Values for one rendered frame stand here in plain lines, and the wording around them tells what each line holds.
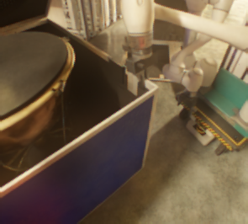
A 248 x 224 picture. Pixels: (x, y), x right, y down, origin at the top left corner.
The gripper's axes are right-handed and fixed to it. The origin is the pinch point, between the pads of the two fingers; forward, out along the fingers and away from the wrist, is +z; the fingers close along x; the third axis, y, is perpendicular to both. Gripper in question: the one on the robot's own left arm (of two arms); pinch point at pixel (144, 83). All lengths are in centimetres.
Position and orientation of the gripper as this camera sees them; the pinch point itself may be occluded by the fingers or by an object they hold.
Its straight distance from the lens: 71.6
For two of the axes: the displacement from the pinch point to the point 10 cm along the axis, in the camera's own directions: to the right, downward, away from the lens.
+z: 1.3, 7.8, 6.1
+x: 7.5, -4.8, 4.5
